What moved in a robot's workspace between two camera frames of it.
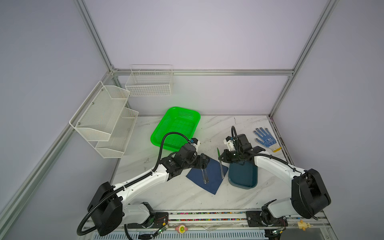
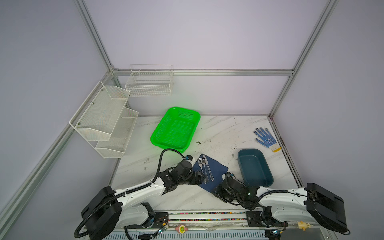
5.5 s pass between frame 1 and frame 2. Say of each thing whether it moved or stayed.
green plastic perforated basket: stayed
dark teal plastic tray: moved
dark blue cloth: stayed
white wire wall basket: stayed
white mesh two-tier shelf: stayed
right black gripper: moved
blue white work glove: stayed
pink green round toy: stayed
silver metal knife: moved
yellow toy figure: stayed
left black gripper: moved
